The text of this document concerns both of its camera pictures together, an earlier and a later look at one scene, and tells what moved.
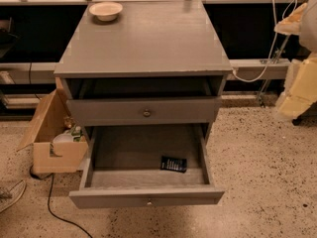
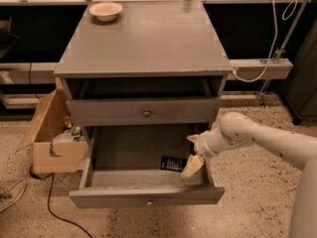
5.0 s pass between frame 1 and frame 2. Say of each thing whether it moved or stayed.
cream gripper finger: moved
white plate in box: stayed
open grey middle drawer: stayed
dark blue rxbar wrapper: stayed
